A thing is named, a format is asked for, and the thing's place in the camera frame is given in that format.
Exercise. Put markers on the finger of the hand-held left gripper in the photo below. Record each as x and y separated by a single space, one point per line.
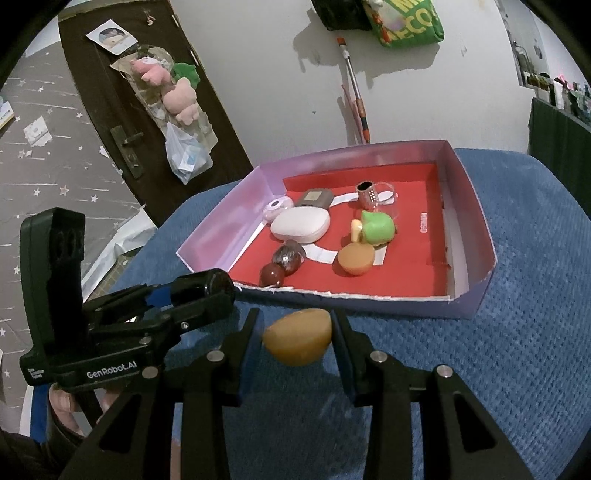
184 318
154 295

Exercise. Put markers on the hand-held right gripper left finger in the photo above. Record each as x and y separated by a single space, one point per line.
251 350

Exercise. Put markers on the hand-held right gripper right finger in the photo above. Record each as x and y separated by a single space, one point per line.
344 350

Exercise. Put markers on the black cylinder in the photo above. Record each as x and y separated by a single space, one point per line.
207 288

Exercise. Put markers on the orange half sphere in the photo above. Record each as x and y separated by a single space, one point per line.
355 261
298 339

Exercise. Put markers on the dark red ball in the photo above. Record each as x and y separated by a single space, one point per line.
272 275

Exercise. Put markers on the dark glittery ball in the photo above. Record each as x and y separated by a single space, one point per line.
288 258

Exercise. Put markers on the pink cardboard box red inside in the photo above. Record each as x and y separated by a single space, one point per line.
415 249

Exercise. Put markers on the green capped toy figure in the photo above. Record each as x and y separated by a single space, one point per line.
378 226

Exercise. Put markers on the white oval case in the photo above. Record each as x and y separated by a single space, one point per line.
300 224

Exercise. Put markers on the lavender earbud case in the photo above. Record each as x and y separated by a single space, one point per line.
277 207

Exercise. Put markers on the studded cylinder holder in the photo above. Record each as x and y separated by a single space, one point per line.
369 198

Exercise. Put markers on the grey rectangular case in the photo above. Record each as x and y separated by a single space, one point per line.
314 197

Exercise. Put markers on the clear plastic dome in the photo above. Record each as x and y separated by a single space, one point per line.
388 194

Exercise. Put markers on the person's left hand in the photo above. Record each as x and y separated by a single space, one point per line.
64 406

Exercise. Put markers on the white paper sheet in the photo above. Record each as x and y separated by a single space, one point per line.
120 240

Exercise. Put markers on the clear plastic bag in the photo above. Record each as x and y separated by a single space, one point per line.
187 157

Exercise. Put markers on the bag of pink plush toys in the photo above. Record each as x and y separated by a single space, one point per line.
205 134

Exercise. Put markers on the dark brown door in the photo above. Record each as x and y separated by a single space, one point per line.
106 83

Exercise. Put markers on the pink plush toy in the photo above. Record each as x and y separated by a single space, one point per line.
150 71
180 99

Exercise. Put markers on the green plush toy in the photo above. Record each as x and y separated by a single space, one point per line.
187 71

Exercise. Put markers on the round picture door sticker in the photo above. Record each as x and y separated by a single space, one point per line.
111 37

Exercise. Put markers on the dark green covered table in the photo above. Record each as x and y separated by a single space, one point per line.
558 138

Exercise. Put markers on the green shopping bag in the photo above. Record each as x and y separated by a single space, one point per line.
411 23

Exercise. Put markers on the black bag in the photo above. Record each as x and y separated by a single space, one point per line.
341 14

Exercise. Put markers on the row of small bottles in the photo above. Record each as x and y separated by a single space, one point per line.
572 92

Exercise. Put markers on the wall mirror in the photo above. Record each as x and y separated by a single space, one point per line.
531 60

